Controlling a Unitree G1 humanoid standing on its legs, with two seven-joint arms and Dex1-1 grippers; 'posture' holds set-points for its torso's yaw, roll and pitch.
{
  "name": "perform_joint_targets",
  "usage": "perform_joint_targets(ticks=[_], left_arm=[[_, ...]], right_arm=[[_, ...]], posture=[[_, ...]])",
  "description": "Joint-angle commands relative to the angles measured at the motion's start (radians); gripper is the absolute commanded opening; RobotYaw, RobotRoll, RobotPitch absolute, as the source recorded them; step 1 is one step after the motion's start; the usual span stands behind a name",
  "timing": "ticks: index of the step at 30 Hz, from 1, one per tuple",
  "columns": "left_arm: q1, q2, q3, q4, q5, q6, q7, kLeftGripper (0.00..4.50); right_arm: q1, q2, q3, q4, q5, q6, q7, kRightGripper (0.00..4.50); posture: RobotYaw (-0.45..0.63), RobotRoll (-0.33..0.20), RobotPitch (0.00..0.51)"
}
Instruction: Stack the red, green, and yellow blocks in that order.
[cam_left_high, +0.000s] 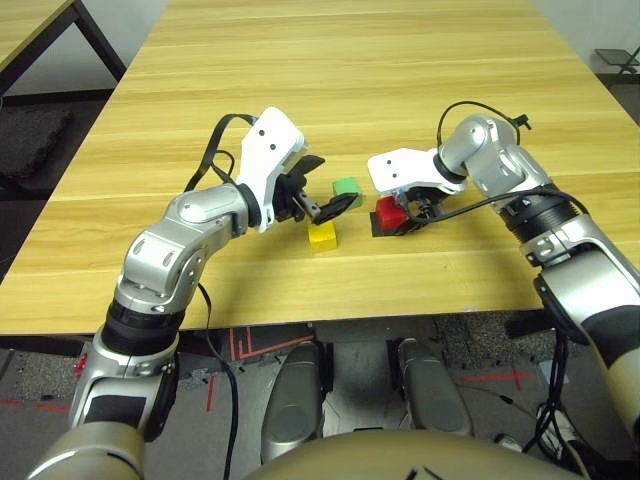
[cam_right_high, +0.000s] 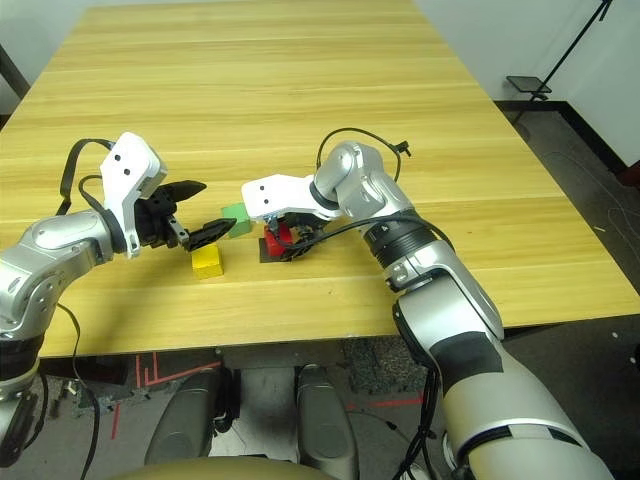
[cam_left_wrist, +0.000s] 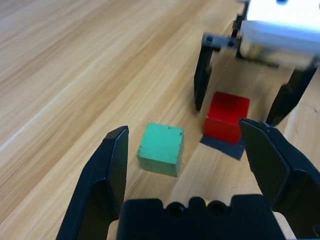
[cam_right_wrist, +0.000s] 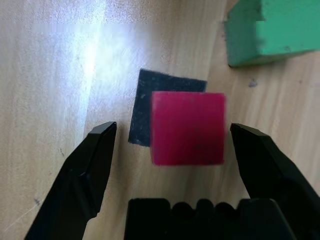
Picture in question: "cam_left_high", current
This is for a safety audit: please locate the wooden side table black frame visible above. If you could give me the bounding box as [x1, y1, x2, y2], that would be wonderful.
[0, 0, 127, 97]

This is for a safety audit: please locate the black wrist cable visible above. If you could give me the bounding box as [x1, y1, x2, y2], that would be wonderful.
[403, 100, 592, 222]
[183, 113, 259, 480]

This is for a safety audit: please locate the black table foot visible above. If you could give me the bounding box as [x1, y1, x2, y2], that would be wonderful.
[503, 308, 557, 342]

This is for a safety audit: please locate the black foam cushion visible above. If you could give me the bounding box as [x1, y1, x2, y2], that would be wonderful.
[0, 106, 75, 182]

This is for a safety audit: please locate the black square pad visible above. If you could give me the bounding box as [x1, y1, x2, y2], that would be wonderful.
[369, 211, 404, 239]

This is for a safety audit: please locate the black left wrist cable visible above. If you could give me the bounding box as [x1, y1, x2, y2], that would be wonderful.
[183, 113, 259, 480]

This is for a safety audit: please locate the grey robot right leg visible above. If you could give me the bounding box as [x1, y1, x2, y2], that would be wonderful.
[396, 338, 474, 437]

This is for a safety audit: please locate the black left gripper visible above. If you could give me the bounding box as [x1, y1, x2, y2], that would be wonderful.
[273, 154, 360, 227]

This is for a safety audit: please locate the black tripod stand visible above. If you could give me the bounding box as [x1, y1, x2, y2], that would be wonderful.
[616, 46, 640, 77]

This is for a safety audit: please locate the grey robot left leg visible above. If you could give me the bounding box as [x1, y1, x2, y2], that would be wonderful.
[260, 341, 327, 464]

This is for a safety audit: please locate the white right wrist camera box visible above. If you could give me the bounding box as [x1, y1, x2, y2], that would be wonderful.
[367, 147, 470, 197]

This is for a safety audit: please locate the grey square floor pad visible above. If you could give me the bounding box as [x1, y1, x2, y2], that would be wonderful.
[537, 359, 569, 386]

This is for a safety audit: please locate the tan robot torso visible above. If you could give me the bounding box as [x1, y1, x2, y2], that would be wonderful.
[243, 428, 587, 480]

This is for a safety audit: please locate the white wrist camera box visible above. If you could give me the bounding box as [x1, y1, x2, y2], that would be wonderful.
[234, 106, 307, 235]
[367, 147, 470, 197]

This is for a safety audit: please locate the yellow wooden block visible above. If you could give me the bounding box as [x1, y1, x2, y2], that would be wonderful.
[307, 221, 339, 253]

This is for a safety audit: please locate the black cable bundle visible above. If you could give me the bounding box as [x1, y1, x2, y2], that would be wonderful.
[521, 329, 592, 480]

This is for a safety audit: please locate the dark speckled floor mat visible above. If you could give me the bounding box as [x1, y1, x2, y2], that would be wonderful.
[433, 310, 592, 372]

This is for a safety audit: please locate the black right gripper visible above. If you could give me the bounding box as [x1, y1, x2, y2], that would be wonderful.
[393, 184, 454, 237]

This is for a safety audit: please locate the black tray on stand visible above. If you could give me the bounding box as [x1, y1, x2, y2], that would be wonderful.
[594, 48, 633, 66]

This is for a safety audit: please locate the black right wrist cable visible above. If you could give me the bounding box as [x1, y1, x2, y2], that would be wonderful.
[403, 100, 592, 222]

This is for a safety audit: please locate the grey robot leg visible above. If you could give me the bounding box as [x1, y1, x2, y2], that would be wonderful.
[396, 338, 474, 437]
[260, 341, 327, 464]

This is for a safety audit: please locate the red wooden block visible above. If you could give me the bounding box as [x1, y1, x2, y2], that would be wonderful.
[375, 196, 410, 234]

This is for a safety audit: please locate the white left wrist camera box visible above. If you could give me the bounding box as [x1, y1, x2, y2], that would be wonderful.
[234, 106, 307, 235]

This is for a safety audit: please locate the green wooden block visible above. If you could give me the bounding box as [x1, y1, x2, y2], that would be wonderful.
[332, 177, 363, 211]

